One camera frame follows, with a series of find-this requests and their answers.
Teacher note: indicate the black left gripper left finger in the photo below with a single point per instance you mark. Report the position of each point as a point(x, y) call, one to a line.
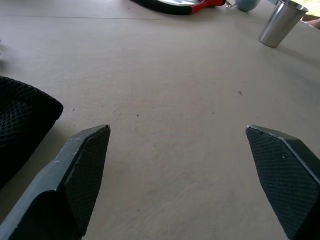
point(75, 180)

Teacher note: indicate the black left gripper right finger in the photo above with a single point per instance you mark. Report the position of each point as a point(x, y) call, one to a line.
point(282, 175)

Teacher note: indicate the black mesh fabric object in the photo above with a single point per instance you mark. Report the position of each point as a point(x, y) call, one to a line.
point(21, 122)

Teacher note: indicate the stainless steel cup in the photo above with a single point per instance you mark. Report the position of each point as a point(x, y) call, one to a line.
point(281, 23)

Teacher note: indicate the light blue round object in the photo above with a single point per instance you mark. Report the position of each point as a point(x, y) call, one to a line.
point(246, 4)

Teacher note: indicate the metal zipper pull clasp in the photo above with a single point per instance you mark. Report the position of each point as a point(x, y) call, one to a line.
point(230, 4)

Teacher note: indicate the red and black pan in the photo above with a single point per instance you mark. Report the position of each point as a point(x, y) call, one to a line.
point(180, 6)

